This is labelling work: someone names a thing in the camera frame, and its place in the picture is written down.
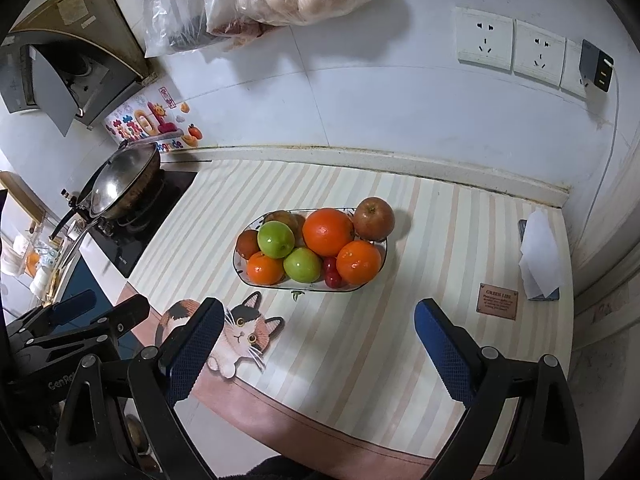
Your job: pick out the dark plug-in charger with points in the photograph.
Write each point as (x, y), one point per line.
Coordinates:
(595, 65)

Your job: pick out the tissue pack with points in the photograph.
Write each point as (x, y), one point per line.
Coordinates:
(540, 245)

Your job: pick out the clear plastic bag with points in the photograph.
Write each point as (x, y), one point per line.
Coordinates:
(170, 10)

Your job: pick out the black gas stove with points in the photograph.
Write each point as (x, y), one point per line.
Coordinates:
(145, 240)

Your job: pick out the blue kitchen cabinet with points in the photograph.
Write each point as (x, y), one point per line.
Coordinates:
(92, 280)

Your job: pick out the red grapes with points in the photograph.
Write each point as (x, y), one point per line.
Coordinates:
(332, 278)

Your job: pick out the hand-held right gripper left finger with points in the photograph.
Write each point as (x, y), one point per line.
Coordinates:
(192, 355)

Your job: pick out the colourful wall sticker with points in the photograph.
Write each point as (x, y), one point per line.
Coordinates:
(140, 125)

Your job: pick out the small tangerine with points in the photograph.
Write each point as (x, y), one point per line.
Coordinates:
(358, 262)
(265, 268)

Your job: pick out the floral oval plate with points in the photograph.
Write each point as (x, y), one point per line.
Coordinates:
(243, 271)

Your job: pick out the white wall socket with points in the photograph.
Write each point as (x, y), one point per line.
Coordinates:
(571, 72)
(539, 52)
(484, 37)

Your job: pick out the stack of white bowls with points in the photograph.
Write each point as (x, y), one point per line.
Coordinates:
(42, 280)

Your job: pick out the green apple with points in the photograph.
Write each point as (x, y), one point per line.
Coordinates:
(275, 240)
(302, 265)

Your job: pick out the large bright orange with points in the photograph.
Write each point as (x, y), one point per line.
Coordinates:
(327, 232)

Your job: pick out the reddish brown apple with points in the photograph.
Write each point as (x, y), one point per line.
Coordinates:
(374, 219)

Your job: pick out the metal wok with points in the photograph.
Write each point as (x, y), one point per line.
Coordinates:
(120, 185)

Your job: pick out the grey range hood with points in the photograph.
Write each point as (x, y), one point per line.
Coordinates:
(50, 75)

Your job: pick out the dark brown apple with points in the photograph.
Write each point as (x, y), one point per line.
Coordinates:
(287, 217)

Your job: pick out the striped cat table mat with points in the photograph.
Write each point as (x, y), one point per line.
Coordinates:
(375, 335)

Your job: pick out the person's dark clothing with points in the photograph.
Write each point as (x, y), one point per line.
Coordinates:
(280, 467)

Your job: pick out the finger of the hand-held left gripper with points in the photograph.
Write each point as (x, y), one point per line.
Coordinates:
(120, 320)
(75, 305)

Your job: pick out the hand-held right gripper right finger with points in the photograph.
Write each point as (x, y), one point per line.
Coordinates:
(445, 355)

